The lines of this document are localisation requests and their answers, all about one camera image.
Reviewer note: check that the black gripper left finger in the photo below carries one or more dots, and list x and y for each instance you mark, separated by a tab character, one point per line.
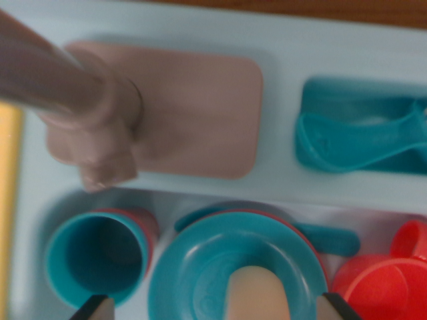
100	310

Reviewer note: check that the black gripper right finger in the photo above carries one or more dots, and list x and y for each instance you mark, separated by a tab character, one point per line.
333	310

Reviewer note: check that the beige detergent bottle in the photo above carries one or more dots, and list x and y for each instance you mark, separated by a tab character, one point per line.
257	296

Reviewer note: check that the light blue toy sink unit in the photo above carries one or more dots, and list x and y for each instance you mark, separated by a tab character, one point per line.
283	50

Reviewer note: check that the teal tumbler cup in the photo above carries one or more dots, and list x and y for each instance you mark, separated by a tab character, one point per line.
93	253

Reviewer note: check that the teal utensil under plates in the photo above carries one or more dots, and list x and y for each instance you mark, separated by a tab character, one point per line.
333	241

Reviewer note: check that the teal toy plate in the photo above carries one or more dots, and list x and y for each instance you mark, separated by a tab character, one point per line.
187	266

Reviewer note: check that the yellow dish drying rack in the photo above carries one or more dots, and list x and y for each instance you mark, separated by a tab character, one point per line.
10	200

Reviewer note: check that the teal dish brush white bristles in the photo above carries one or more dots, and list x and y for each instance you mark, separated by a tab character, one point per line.
333	146

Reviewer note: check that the grey toy faucet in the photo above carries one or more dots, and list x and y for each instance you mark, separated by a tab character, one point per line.
200	116

